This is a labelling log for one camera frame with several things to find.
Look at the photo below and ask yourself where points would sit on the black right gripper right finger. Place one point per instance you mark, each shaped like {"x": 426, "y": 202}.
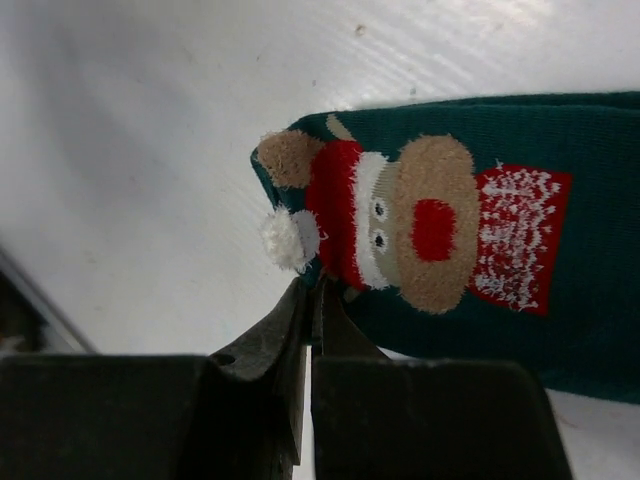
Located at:
{"x": 332, "y": 333}

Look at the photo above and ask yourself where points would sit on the aluminium rail frame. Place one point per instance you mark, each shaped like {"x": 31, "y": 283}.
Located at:
{"x": 60, "y": 331}

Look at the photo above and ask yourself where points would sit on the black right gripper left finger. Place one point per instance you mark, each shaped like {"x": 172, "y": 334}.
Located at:
{"x": 259, "y": 389}

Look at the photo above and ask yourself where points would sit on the dark green reindeer sock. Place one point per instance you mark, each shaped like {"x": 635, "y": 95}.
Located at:
{"x": 494, "y": 228}

